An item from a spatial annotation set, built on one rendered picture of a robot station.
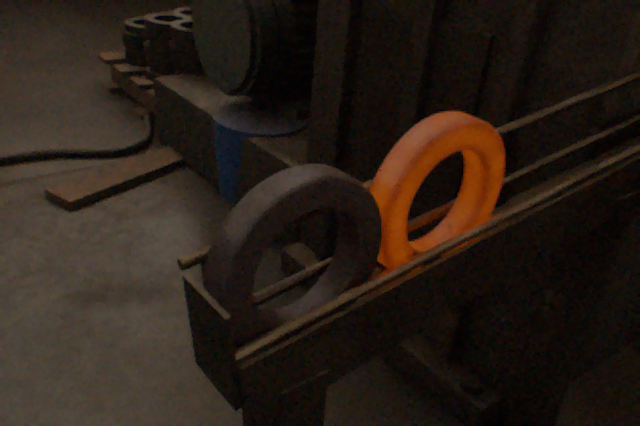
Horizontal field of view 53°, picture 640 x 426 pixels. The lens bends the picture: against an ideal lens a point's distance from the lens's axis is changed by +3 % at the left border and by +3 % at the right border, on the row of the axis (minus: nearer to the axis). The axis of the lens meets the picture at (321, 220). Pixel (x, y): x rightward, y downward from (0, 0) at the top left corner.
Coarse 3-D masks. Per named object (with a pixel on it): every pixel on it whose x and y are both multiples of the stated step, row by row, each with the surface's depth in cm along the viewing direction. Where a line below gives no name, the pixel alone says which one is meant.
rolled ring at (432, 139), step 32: (416, 128) 62; (448, 128) 61; (480, 128) 64; (384, 160) 61; (416, 160) 60; (480, 160) 67; (384, 192) 61; (480, 192) 70; (384, 224) 61; (448, 224) 72; (384, 256) 64
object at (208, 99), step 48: (240, 0) 178; (288, 0) 184; (240, 48) 184; (288, 48) 187; (192, 96) 211; (240, 96) 216; (288, 96) 208; (192, 144) 214; (288, 144) 183; (240, 192) 196; (288, 240) 181
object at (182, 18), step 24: (144, 24) 275; (168, 24) 243; (144, 48) 251; (168, 48) 247; (192, 48) 226; (120, 72) 262; (144, 72) 267; (168, 72) 251; (192, 72) 232; (144, 96) 261
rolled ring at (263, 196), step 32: (256, 192) 52; (288, 192) 51; (320, 192) 53; (352, 192) 56; (224, 224) 52; (256, 224) 50; (288, 224) 53; (352, 224) 58; (224, 256) 51; (256, 256) 52; (352, 256) 61; (224, 288) 51; (320, 288) 63; (256, 320) 55; (288, 320) 59; (320, 320) 61
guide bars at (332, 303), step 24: (600, 168) 81; (552, 192) 76; (504, 216) 71; (456, 240) 67; (408, 264) 64; (360, 288) 61; (312, 312) 58; (264, 336) 55; (288, 336) 56; (240, 360) 54
